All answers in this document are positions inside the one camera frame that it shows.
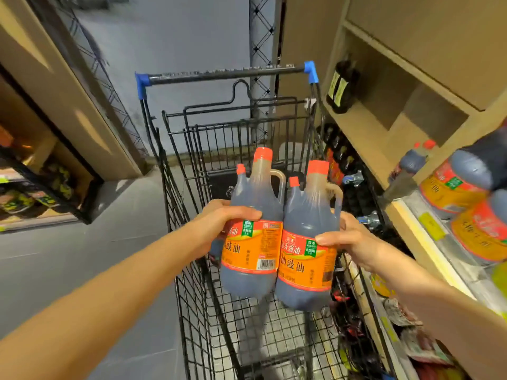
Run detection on metal lattice truss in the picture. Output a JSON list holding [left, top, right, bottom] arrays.
[[48, 0, 149, 156], [249, 0, 276, 147]]

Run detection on black wire shopping cart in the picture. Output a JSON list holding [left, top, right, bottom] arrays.
[[135, 61, 398, 380]]

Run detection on person's left hand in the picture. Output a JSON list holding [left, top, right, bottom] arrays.
[[190, 199, 263, 261]]

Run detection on person's right forearm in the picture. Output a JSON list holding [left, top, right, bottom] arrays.
[[370, 245, 507, 380]]

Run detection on person's right hand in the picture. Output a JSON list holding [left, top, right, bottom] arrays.
[[314, 211, 383, 270]]

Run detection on row of yellow-green packets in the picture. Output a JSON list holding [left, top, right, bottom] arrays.
[[0, 162, 78, 224]]

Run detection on row of dark sauce bottles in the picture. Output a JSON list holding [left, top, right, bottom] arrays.
[[320, 123, 359, 187]]

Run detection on large soy sauce bottle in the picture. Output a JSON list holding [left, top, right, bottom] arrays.
[[419, 124, 507, 219], [220, 147, 287, 300], [451, 189, 507, 266], [274, 160, 344, 312]]

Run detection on pile of snack packets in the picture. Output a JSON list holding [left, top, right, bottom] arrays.
[[370, 273, 468, 380]]

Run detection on wooden display cabinet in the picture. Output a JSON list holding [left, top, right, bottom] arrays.
[[0, 0, 149, 234]]

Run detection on black cart seat flap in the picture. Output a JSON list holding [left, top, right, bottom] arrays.
[[207, 170, 239, 201]]

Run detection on small soy sauce bottle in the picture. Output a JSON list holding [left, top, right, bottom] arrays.
[[284, 176, 306, 234], [208, 164, 249, 267], [389, 140, 437, 183]]

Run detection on yellow shelf price tag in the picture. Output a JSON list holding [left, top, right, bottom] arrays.
[[418, 211, 447, 242]]

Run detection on dark bottles with yellow labels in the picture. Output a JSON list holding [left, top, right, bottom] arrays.
[[326, 60, 361, 115]]

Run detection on wooden shelving unit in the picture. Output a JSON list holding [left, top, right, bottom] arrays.
[[277, 0, 507, 380]]

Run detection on person's left forearm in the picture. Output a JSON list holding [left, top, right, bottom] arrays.
[[0, 217, 199, 380]]

